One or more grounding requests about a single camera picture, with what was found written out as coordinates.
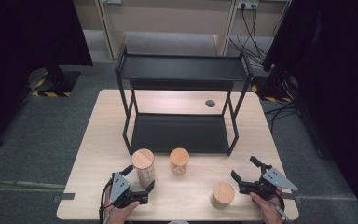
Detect tall glass jar wooden lid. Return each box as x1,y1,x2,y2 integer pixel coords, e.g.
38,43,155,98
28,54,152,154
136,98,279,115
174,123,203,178
131,147,157,189

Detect stand base with hazard tape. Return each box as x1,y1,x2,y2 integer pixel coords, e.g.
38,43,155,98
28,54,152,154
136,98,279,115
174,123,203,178
27,66,81,98
250,72,296,104

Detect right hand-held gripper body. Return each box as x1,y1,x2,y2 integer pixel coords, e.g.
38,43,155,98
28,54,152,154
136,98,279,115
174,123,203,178
238,166,299,202

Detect black cables on floor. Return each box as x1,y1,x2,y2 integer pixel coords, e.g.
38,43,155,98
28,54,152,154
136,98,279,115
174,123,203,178
263,98,300,133

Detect right hand-held gripper cable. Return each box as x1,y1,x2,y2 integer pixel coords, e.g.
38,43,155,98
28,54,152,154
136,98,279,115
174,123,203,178
271,197,291,223

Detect white wall power socket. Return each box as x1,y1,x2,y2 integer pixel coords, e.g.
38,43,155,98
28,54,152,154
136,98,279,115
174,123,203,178
236,0,260,10

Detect dark floor tape strip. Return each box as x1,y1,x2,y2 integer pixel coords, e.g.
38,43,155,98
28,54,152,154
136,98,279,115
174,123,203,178
281,191,303,204

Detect black metal two-tier shelf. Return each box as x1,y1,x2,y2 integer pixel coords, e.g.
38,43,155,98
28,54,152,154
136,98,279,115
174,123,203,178
114,43,255,157

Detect person's left hand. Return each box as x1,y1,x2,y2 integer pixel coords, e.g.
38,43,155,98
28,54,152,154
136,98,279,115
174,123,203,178
103,186,141,224

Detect left hand-held gripper cable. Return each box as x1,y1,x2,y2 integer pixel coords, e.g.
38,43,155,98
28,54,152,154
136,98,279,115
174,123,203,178
98,177,114,224

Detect hand-held gripper cable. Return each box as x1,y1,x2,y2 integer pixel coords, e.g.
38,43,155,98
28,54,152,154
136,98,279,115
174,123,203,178
271,197,291,223
98,177,114,224

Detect person's right hand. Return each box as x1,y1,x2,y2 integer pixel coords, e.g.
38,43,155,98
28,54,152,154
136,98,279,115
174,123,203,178
249,186,285,224

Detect dark curtain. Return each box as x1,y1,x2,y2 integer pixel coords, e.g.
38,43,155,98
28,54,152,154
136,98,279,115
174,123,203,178
262,0,358,224
0,0,94,151

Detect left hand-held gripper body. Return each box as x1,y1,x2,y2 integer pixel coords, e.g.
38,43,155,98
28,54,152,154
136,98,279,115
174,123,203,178
108,172,150,209

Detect black cables at socket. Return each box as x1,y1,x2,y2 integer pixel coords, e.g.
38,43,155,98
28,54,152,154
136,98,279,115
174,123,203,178
228,3,276,68

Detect short glass jar wooden lid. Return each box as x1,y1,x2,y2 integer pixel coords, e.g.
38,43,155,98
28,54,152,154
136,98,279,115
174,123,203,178
169,147,191,175

